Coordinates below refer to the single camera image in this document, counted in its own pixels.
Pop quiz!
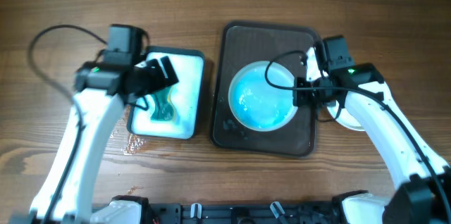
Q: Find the green yellow sponge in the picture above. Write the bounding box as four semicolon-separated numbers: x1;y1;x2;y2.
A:
151;87;177;122

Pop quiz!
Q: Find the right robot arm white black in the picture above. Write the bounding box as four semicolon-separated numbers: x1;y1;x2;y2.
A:
295;36;450;223

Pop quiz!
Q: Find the white plate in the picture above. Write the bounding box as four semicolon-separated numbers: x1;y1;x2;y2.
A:
228;61;297;132
327;102;364;132

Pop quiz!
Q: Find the brown plastic serving tray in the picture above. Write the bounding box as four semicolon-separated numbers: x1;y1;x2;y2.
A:
209;21;321;158

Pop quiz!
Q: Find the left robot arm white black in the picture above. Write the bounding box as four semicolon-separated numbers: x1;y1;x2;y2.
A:
9;24;178;223

